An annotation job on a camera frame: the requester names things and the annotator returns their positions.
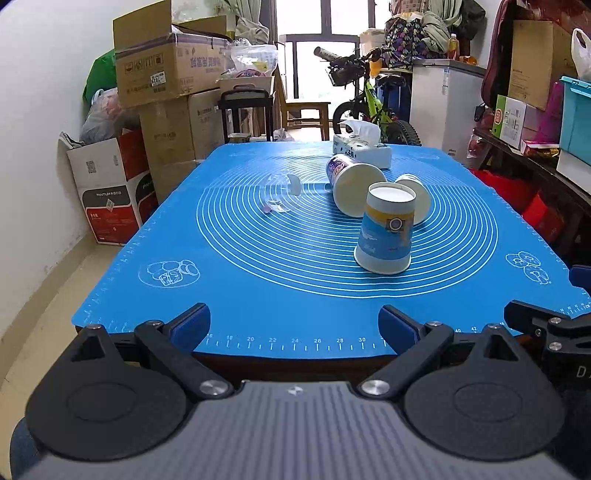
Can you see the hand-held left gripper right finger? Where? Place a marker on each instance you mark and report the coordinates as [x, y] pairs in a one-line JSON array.
[[397, 327]]

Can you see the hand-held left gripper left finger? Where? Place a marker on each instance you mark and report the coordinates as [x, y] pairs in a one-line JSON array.
[[191, 325]]

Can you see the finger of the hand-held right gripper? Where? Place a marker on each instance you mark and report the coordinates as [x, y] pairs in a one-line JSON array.
[[581, 279], [526, 314]]

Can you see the purple print paper cup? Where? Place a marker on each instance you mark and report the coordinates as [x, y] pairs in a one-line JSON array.
[[358, 189]]

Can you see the blue and yellow paper cup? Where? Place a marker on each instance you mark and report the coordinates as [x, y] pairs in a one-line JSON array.
[[385, 230]]

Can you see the white paper cup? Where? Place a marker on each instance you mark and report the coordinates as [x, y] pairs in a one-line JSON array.
[[419, 196]]

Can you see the clear plastic cup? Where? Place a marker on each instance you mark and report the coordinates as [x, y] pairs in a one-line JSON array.
[[277, 203]]

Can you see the red shopping bags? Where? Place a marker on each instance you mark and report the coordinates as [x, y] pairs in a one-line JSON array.
[[531, 207]]

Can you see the blue silicone baking mat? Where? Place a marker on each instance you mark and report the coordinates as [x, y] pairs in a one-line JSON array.
[[277, 286]]

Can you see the dark wooden shelf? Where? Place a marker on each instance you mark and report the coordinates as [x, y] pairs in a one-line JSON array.
[[554, 175]]

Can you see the teal storage crate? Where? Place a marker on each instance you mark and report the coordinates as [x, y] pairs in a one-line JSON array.
[[577, 120]]

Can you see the white and red printer box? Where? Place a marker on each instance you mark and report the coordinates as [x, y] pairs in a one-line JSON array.
[[111, 184]]

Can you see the green and white carton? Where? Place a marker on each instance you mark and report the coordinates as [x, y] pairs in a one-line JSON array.
[[508, 120]]

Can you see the white tissue pack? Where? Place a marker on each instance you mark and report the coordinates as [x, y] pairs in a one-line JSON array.
[[364, 152]]

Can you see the plain brown cardboard box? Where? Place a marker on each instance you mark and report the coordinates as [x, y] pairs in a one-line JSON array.
[[180, 138]]

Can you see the tall brown cardboard box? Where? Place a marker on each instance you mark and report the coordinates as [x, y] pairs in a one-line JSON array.
[[538, 64]]

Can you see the white plastic bag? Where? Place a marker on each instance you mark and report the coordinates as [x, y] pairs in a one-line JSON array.
[[582, 55]]

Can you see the white chest freezer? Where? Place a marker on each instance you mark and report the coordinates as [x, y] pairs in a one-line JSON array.
[[443, 101]]

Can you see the grey plastic bag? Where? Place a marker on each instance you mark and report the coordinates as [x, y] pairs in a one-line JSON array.
[[104, 117]]

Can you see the blue plastic bin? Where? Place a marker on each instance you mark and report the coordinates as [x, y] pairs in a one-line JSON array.
[[392, 99]]

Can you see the green children's bicycle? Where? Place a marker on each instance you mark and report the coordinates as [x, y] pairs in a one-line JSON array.
[[369, 99]]

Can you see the black metal cart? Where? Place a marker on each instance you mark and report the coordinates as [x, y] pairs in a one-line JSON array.
[[242, 99]]

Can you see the dark red bag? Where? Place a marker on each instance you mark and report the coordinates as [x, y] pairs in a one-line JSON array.
[[498, 60]]

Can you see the wooden stool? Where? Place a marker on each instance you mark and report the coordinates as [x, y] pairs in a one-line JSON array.
[[304, 108]]

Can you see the large printed cardboard box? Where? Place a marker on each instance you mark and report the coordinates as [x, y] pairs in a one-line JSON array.
[[171, 64]]

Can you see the orange drink bottle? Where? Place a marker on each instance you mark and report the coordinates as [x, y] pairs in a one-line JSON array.
[[453, 46]]

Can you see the green bag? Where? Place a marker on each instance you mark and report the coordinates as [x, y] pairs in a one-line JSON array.
[[99, 76]]

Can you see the clear plastic bag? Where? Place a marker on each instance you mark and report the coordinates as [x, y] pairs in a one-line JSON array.
[[254, 57]]

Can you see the pile of clothes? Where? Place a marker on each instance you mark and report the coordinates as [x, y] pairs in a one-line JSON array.
[[411, 41]]

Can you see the pale green curtain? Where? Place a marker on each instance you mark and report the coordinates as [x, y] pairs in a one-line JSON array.
[[244, 18]]

